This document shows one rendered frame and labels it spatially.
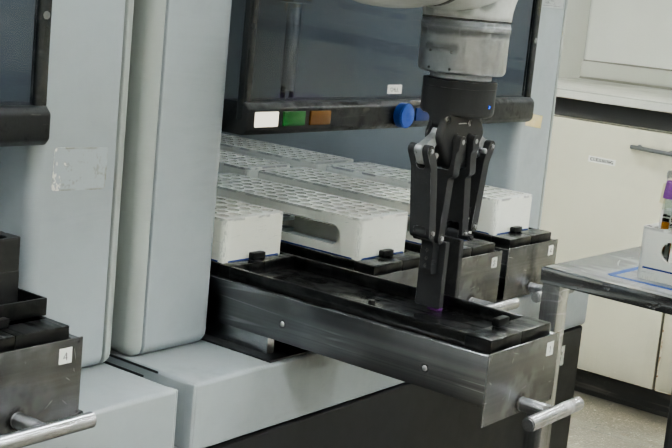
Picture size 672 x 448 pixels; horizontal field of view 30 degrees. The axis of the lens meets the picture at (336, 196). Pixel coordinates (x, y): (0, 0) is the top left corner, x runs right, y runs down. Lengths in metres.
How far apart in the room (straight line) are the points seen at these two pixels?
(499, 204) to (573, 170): 2.06
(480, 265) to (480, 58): 0.43
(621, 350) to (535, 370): 2.51
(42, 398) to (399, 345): 0.34
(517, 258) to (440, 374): 0.52
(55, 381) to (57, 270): 0.13
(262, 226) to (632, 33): 3.06
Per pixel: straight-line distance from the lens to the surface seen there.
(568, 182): 3.76
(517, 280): 1.70
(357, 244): 1.44
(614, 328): 3.75
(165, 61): 1.24
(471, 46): 1.24
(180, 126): 1.27
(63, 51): 1.15
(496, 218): 1.70
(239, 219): 1.38
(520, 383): 1.22
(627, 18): 4.37
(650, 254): 1.52
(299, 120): 1.36
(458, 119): 1.27
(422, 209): 1.25
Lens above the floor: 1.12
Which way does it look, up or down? 9 degrees down
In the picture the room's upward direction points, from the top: 5 degrees clockwise
